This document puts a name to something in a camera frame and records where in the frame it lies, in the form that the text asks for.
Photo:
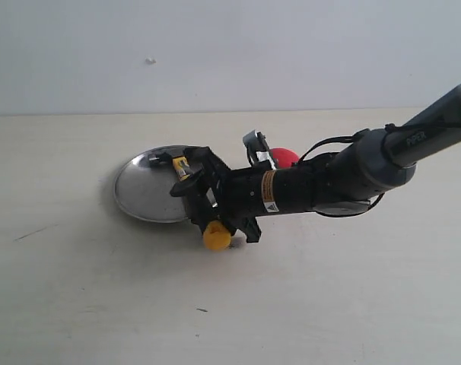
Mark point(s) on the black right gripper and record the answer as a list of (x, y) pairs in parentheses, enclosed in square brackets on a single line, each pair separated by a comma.
[(235, 194)]

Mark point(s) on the round stainless steel plate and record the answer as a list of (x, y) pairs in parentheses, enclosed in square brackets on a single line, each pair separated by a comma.
[(142, 187)]

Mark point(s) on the red dome push button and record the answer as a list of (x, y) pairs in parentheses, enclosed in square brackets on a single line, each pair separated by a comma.
[(284, 158)]

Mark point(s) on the yellow black claw hammer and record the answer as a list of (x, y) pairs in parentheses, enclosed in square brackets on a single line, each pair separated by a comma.
[(215, 235)]

